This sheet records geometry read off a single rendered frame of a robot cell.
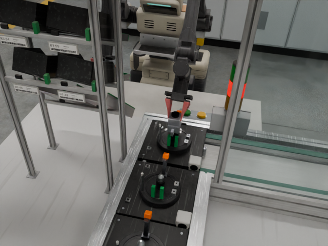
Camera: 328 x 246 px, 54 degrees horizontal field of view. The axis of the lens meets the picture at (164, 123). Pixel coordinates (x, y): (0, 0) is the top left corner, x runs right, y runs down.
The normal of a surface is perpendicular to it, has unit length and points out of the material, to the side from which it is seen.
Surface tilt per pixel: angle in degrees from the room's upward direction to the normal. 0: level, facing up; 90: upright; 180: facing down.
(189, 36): 43
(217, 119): 90
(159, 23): 98
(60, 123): 0
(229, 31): 90
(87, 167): 0
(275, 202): 90
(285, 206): 90
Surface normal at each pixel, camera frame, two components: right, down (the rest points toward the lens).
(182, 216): 0.04, -0.78
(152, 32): -0.22, 0.71
